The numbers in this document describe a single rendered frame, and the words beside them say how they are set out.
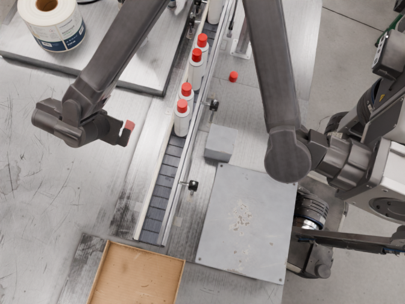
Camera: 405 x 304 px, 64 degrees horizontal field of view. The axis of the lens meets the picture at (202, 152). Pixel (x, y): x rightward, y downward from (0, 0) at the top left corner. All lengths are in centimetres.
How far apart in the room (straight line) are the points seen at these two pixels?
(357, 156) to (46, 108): 60
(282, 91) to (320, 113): 189
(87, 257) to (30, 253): 18
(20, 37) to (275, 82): 118
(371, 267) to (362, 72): 139
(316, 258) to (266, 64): 141
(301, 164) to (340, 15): 253
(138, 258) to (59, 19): 87
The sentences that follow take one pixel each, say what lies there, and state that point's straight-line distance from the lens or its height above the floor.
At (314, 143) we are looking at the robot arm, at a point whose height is 149.
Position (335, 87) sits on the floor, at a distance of 259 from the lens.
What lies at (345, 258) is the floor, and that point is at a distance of 220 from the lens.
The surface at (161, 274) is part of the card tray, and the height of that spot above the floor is 83.
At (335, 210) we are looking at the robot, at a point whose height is 24.
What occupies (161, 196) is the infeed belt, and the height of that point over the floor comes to 88.
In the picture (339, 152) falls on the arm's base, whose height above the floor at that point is 148.
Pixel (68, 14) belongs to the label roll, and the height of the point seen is 102.
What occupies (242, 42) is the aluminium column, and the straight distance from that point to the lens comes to 141.
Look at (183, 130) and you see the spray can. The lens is 112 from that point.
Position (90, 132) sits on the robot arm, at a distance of 72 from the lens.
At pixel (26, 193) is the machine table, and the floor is 83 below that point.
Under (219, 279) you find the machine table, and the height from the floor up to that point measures 83.
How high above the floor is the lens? 196
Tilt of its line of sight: 69 degrees down
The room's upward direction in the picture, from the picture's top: 12 degrees clockwise
